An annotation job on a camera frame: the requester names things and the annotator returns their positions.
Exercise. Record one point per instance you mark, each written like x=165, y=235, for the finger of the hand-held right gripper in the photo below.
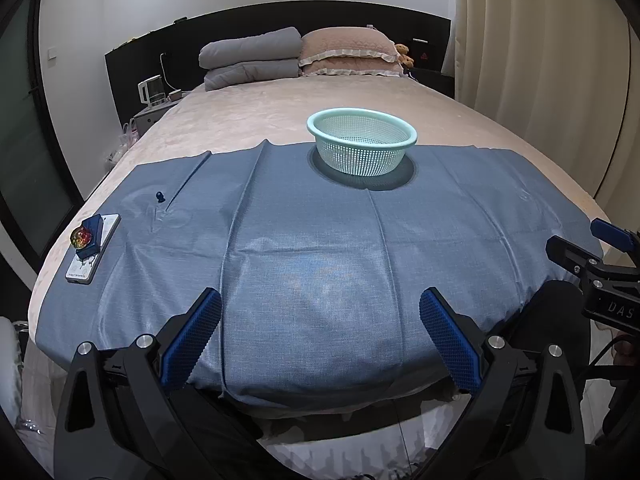
x=567, y=255
x=610, y=232

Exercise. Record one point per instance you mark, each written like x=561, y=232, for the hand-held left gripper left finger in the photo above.
x=192, y=340

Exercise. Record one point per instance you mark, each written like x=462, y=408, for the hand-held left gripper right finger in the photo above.
x=447, y=335

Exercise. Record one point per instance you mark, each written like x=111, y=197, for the light green plastic basket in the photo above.
x=360, y=155

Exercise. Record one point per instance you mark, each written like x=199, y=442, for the person's right hand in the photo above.
x=627, y=352

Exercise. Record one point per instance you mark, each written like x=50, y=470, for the white smartphone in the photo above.
x=107, y=232

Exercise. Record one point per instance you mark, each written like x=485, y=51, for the small blue box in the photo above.
x=95, y=235

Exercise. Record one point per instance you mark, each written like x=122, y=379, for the small blue knob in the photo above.
x=159, y=196

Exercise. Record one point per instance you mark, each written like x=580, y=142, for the colourful glass ball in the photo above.
x=81, y=238

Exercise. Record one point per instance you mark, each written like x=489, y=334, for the blue grey cloth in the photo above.
x=310, y=240

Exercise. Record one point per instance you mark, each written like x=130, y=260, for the white translucent object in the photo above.
x=10, y=370

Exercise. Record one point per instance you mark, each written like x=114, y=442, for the cream curtain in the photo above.
x=540, y=60

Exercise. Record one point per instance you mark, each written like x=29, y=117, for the plastic bag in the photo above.
x=122, y=142

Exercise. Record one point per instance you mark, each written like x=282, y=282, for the dark nightstand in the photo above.
x=435, y=82

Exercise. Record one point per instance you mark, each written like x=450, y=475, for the grey nightstand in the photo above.
x=150, y=117

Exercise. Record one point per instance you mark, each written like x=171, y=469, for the white electric kettle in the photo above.
x=150, y=91

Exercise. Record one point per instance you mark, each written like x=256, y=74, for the brown teddy bear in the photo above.
x=404, y=55

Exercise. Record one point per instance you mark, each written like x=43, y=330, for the dark glass door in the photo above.
x=25, y=135

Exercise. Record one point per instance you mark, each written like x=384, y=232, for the grey folded quilt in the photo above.
x=250, y=47
x=250, y=76

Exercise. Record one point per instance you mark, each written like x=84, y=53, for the pink frilled pillow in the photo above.
x=345, y=42
x=350, y=69

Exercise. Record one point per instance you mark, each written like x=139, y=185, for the black headboard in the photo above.
x=250, y=20

